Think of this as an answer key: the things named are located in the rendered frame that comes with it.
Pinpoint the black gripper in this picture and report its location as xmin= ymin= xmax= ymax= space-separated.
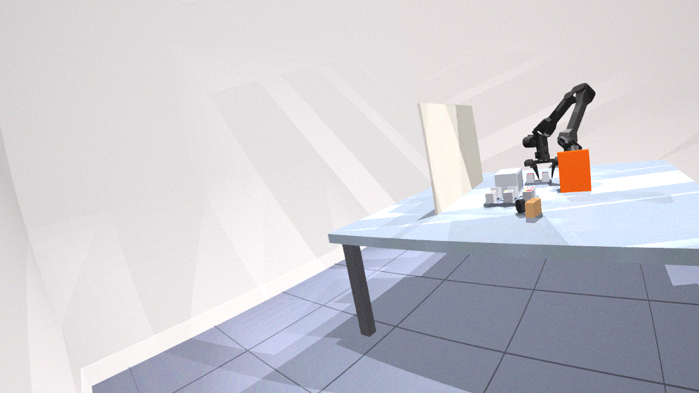
xmin=524 ymin=146 xmax=558 ymax=179

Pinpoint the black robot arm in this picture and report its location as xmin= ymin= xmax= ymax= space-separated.
xmin=522 ymin=83 xmax=596 ymax=152

